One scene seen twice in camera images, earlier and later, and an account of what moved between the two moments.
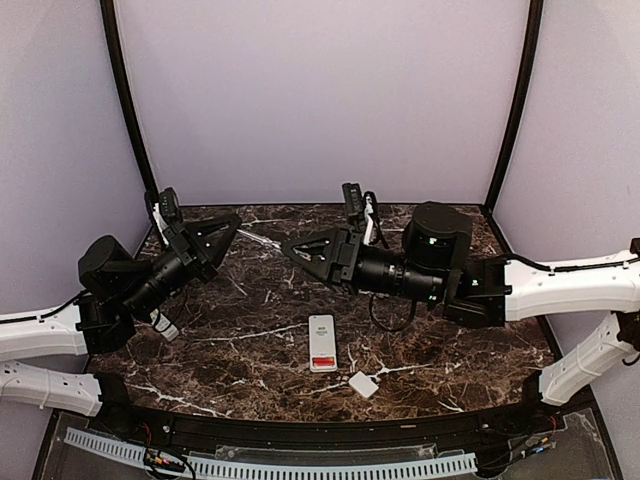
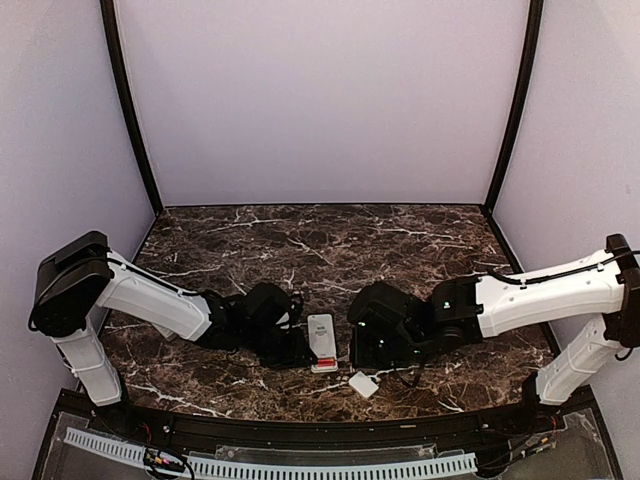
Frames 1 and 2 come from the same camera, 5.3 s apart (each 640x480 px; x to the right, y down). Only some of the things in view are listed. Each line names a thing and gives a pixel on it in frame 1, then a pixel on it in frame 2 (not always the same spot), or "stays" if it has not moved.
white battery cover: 363,384 stays
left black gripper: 180,239 -> 295,355
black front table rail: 133,422 stays
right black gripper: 339,261 -> 362,357
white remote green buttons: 322,341 stays
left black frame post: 109,16 stays
